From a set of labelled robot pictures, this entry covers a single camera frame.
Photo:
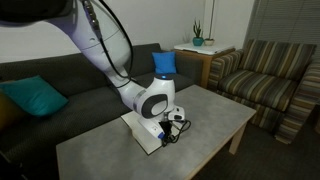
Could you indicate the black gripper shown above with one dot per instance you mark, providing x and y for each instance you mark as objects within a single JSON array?
[{"x": 166, "y": 126}]

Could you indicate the black book with yellow spine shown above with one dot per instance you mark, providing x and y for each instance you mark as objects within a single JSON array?
[{"x": 142, "y": 136}]

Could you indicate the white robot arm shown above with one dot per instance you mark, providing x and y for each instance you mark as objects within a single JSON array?
[{"x": 98, "y": 34}]

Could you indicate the grey coffee table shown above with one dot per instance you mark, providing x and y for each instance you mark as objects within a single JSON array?
[{"x": 109, "y": 152}]

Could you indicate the blue throw pillow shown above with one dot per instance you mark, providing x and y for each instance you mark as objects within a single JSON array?
[{"x": 164, "y": 62}]

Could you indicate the wooden side table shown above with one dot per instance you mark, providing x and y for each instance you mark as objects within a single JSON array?
[{"x": 206, "y": 59}]

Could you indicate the teal plant pot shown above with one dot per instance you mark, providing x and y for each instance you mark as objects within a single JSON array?
[{"x": 197, "y": 41}]

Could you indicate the small white plant pot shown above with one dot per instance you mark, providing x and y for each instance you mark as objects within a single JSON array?
[{"x": 209, "y": 42}]

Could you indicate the striped armchair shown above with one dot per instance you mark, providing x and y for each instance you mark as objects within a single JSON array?
[{"x": 280, "y": 80}]

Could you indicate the teal throw pillow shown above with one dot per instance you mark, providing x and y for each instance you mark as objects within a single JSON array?
[{"x": 35, "y": 96}]

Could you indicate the dark grey patterned sofa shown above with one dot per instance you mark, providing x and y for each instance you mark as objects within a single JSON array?
[{"x": 28, "y": 146}]

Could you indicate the window blinds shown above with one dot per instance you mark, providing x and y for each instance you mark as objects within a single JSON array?
[{"x": 296, "y": 21}]

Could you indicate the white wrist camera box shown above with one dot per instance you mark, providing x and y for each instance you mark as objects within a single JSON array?
[{"x": 153, "y": 127}]

